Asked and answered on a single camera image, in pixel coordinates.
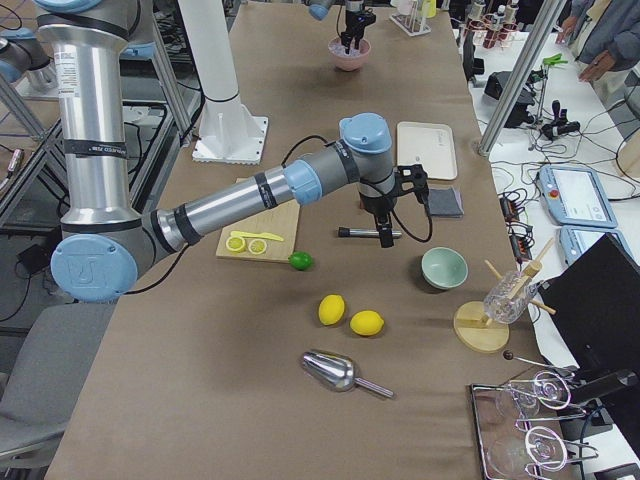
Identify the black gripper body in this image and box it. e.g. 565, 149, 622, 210
345, 0, 376, 33
358, 183, 396, 217

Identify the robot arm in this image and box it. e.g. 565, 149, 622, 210
34, 1, 396, 302
305, 0, 376, 53

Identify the pile of ice cubes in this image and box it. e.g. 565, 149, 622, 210
329, 43, 361, 58

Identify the wooden cup rack stand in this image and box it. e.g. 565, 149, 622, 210
454, 238, 556, 353

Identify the steel ice scoop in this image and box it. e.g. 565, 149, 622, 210
301, 349, 395, 399

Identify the pink bowl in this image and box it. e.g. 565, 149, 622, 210
328, 37, 371, 72

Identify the steel muddler black tip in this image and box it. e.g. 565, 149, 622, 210
337, 227, 380, 239

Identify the grey folded cloth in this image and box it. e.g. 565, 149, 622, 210
428, 187, 464, 218

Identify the mint green bowl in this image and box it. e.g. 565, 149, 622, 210
421, 247, 469, 290

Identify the cream rabbit tray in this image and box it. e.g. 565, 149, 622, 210
396, 121, 458, 181

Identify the green lime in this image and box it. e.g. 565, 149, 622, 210
288, 251, 314, 271

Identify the lower yellow lemon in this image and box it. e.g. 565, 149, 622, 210
318, 294, 346, 326

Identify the yellow lemon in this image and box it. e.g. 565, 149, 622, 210
318, 294, 346, 326
349, 310, 385, 337

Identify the upper yellow lemon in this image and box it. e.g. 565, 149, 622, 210
349, 310, 385, 337

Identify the bamboo cutting board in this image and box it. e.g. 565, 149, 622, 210
216, 200, 300, 263

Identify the yellow plastic knife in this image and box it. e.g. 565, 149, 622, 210
230, 230, 284, 242

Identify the upper lemon slice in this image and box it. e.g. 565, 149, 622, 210
248, 238, 268, 255

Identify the lemon slice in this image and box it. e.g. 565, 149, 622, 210
225, 236, 247, 253
248, 238, 268, 255

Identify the clear glass on rack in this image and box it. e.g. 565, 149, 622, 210
483, 271, 537, 324

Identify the lower lemon slice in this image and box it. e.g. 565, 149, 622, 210
225, 236, 247, 253

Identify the blue teach pendant lower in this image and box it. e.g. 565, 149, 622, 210
559, 225, 620, 266

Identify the blue teach pendant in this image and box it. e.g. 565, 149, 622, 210
559, 225, 620, 266
536, 165, 618, 228

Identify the blue teach pendant upper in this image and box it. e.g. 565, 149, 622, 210
536, 165, 618, 228

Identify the metal glass holder tray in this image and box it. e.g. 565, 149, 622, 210
468, 367, 640, 480

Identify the black monitor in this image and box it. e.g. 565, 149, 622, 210
540, 234, 639, 373

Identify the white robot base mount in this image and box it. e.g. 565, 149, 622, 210
178, 0, 269, 165

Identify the aluminium frame post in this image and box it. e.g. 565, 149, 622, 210
477, 0, 565, 158

